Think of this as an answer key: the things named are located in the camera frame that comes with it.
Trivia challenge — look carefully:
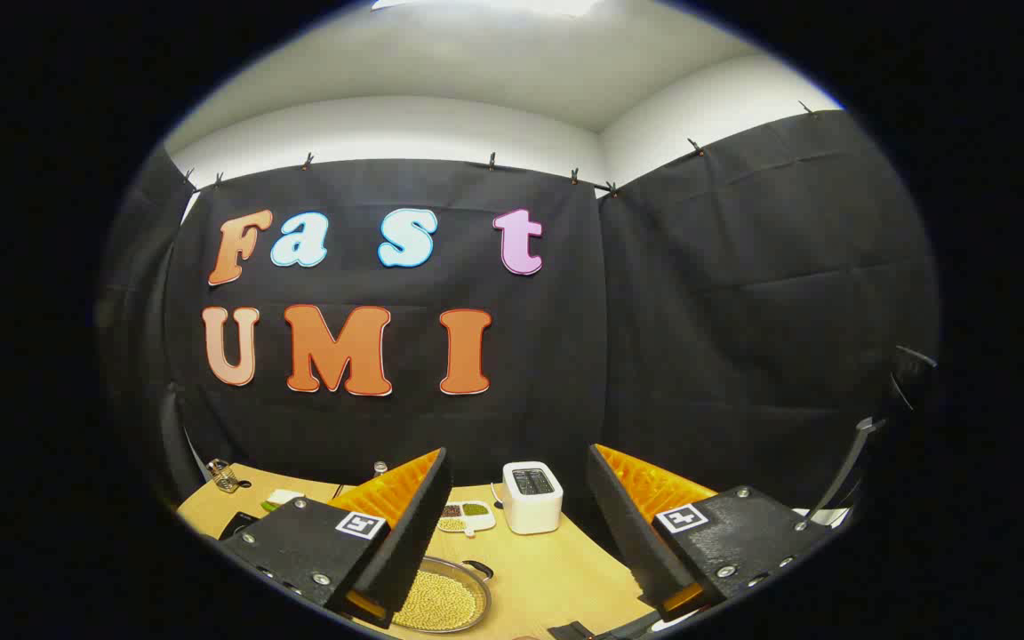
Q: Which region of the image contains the black backdrop cloth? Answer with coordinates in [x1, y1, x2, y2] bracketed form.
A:
[94, 108, 941, 527]

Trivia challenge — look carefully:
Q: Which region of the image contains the pile of yellow soybeans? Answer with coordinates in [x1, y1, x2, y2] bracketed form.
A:
[392, 569, 479, 630]

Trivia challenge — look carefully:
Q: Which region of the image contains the small glass holder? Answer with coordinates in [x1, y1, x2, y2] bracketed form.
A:
[206, 458, 243, 494]

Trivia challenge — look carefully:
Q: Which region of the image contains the thin dark rod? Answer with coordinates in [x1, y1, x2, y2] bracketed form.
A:
[807, 416, 888, 527]

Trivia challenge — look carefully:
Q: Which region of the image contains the ceiling light panel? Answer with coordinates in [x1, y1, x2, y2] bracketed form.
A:
[370, 0, 604, 16]

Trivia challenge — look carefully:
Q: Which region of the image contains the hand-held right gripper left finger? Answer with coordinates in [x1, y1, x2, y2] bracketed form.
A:
[220, 447, 455, 630]

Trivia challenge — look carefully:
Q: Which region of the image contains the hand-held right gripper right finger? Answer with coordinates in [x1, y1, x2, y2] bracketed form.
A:
[585, 443, 837, 624]

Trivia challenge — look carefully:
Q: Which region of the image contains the steel pot with black handles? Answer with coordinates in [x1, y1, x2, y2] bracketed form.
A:
[388, 556, 496, 634]

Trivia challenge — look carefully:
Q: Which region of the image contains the white toaster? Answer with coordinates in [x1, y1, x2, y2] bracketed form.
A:
[501, 461, 564, 536]

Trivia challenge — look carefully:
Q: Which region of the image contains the white divided dish of beans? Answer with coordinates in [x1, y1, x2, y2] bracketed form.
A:
[436, 500, 498, 539]

